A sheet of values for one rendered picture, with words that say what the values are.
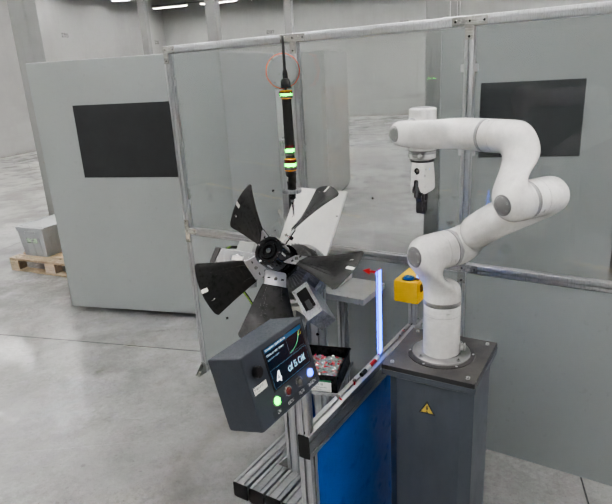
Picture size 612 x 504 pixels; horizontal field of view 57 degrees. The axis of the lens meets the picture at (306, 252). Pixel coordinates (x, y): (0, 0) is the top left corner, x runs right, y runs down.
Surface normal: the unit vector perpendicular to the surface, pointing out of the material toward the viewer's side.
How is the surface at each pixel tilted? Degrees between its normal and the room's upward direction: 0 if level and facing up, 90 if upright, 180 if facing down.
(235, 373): 90
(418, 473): 90
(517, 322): 90
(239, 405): 90
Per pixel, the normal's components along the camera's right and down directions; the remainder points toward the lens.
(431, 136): -0.22, 0.32
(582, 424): -0.53, 0.29
